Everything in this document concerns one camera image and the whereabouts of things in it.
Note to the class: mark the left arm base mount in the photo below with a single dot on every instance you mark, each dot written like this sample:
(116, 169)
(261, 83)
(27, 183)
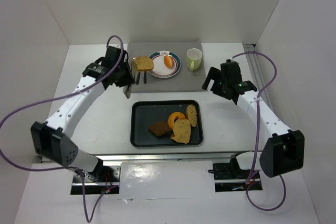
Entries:
(104, 180)

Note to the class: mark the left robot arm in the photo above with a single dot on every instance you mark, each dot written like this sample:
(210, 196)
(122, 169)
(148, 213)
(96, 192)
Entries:
(52, 139)

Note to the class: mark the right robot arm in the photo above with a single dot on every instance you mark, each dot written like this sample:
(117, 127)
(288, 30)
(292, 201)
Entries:
(283, 148)

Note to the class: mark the brown chocolate croissant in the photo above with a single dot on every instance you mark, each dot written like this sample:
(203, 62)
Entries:
(159, 128)

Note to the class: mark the black baking tray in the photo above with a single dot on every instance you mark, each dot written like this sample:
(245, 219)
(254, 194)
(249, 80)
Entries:
(146, 113)

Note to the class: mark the orange glazed donut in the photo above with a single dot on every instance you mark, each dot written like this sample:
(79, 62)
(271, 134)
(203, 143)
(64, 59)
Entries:
(174, 117)

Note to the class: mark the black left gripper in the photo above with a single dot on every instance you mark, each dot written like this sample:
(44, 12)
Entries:
(130, 77)

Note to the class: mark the round orange bun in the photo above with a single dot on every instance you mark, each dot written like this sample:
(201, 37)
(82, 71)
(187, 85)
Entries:
(168, 61)

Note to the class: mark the metal tongs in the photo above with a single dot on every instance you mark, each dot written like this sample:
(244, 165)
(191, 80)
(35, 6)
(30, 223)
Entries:
(127, 89)

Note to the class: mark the aluminium rail right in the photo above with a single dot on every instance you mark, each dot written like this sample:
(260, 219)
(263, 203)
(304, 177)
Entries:
(255, 69)

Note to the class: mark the light green mug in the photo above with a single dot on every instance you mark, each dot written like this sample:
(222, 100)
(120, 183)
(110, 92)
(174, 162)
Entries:
(194, 59)

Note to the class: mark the aluminium rail front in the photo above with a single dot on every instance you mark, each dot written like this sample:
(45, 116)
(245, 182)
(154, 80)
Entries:
(167, 156)

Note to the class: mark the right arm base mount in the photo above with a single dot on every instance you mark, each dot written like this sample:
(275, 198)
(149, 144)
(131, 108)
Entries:
(230, 177)

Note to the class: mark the aluminium rail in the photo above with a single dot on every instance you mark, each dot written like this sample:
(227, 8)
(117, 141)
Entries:
(255, 69)
(167, 156)

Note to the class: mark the grey placemat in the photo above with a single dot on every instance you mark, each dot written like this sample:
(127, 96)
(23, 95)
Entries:
(184, 81)

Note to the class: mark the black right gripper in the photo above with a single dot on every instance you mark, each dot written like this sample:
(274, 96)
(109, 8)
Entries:
(214, 81)

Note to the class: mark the large front bread slice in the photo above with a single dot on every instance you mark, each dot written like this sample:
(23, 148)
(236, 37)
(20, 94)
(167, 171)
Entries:
(181, 131)

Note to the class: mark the white plate green red rim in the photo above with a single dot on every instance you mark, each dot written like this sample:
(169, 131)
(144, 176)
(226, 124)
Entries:
(160, 70)

